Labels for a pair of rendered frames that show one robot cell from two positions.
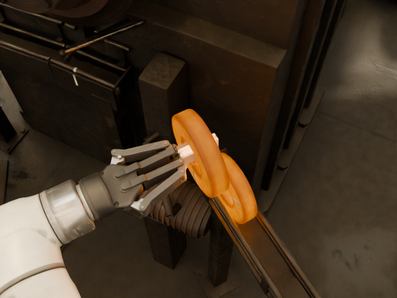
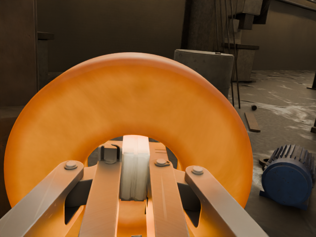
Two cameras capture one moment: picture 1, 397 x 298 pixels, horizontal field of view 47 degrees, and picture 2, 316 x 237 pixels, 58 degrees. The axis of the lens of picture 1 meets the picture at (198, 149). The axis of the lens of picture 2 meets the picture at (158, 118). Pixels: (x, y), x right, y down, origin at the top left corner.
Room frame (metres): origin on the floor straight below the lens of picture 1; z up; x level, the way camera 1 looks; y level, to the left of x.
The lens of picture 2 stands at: (0.33, 0.16, 1.00)
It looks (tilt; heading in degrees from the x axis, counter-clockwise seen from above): 16 degrees down; 292
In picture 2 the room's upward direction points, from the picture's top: 5 degrees clockwise
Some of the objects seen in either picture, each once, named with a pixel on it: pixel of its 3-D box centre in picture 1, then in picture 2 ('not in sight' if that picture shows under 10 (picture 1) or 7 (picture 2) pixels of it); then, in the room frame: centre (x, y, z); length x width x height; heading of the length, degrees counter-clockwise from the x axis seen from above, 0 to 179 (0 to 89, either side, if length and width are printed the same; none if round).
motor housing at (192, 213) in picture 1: (177, 229); not in sight; (0.52, 0.06, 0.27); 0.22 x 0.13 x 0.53; 63
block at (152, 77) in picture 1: (166, 100); not in sight; (0.70, 0.08, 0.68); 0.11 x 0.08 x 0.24; 153
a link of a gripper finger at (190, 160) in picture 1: (190, 165); (172, 172); (0.38, 0.01, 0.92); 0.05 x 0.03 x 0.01; 118
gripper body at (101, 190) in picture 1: (113, 189); not in sight; (0.34, 0.14, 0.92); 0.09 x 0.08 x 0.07; 118
